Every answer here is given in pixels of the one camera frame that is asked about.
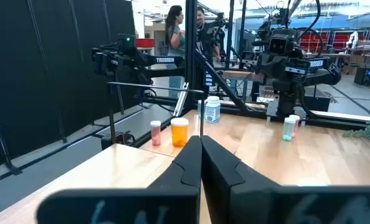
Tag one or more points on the silver metal bracket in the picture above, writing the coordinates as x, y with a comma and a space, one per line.
181, 99

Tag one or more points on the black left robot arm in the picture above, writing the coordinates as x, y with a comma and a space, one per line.
328, 76

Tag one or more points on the black partition curtain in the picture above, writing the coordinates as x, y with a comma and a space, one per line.
32, 77

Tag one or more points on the orange pill bottle white cap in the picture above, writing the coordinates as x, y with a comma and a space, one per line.
179, 133

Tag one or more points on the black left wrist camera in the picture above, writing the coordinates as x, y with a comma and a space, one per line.
278, 45

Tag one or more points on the black vertical divider bar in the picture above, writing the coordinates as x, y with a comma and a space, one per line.
157, 87

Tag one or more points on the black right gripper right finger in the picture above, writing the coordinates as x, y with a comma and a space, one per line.
235, 202

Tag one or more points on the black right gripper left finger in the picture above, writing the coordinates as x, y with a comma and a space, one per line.
172, 205

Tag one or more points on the person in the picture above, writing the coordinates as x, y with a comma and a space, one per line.
176, 40
200, 17

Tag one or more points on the red bin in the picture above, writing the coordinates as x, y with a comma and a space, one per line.
145, 43

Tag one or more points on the white bottle blue label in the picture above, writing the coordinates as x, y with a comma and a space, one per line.
212, 112

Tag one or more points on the green succulent in black pot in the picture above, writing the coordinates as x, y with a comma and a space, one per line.
364, 132

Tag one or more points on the red storage shelving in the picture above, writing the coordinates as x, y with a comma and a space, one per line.
334, 40

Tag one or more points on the teal pill vial white cap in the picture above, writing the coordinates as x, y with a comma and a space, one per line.
287, 130
200, 109

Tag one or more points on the pink pill vial white cap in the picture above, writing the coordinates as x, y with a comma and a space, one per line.
297, 123
155, 133

